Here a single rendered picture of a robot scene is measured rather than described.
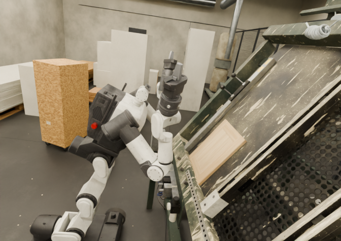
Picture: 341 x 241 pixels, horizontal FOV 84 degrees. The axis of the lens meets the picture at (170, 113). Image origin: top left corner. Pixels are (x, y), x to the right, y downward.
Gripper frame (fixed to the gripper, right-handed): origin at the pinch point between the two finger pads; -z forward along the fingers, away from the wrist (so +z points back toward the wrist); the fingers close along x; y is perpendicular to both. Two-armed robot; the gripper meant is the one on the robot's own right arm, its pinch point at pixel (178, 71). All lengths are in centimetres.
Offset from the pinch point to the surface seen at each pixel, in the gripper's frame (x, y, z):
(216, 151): 40, 23, 59
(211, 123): 65, 8, 59
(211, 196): 8, 34, 59
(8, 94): 44, -341, 209
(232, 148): 38, 31, 48
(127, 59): 178, -188, 106
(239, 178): 14, 40, 43
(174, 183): 25, 9, 94
